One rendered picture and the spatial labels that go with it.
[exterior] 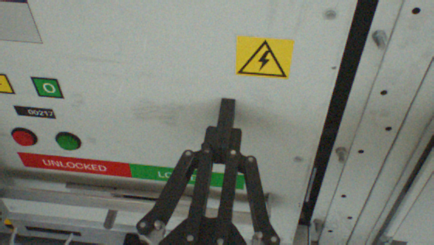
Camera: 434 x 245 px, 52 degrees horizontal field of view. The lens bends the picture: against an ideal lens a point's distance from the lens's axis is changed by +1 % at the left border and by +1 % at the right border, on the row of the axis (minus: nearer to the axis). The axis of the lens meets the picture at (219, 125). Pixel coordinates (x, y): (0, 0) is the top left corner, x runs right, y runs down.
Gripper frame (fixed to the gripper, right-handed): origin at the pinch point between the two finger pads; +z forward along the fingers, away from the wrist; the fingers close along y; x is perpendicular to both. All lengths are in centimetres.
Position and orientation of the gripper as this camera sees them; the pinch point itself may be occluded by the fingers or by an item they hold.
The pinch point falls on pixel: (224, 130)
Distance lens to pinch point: 47.4
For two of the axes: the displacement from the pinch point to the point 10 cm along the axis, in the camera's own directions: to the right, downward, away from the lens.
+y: 9.9, 0.9, -0.8
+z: 1.2, -7.4, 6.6
